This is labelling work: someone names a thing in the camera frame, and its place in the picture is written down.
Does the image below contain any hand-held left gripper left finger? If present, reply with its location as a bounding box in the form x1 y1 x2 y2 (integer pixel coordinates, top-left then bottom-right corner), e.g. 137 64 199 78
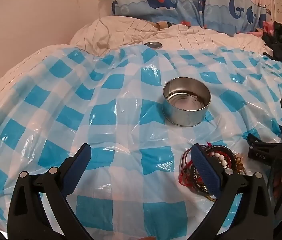
7 143 92 240

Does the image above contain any pile of bracelets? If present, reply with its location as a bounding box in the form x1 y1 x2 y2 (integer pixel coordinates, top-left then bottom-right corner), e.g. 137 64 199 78
180 142 249 202

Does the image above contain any whale print curtain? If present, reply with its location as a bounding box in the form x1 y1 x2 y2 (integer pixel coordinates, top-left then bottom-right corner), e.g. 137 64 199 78
111 0 275 35

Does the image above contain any round metal lid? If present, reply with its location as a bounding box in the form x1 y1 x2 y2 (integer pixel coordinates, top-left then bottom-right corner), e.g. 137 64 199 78
144 41 163 49

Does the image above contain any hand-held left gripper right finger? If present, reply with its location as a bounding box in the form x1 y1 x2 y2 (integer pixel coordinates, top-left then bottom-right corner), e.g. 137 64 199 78
188 144 274 240

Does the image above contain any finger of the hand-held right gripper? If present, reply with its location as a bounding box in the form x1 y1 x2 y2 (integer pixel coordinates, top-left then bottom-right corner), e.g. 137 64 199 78
247 133 282 161

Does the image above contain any round metal tin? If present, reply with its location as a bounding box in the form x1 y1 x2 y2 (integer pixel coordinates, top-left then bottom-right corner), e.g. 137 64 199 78
162 77 211 127

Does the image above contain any brown object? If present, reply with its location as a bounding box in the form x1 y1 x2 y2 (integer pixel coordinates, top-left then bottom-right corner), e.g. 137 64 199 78
155 21 173 30

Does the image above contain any white lined quilt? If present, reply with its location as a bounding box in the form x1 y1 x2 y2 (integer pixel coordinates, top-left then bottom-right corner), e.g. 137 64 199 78
0 15 275 130

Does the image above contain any blue checked plastic sheet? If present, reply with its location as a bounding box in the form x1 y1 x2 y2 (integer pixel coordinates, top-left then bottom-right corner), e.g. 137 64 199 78
0 45 282 240

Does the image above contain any pink cloth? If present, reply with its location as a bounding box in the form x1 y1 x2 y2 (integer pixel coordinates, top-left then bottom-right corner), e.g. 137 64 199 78
255 21 274 34

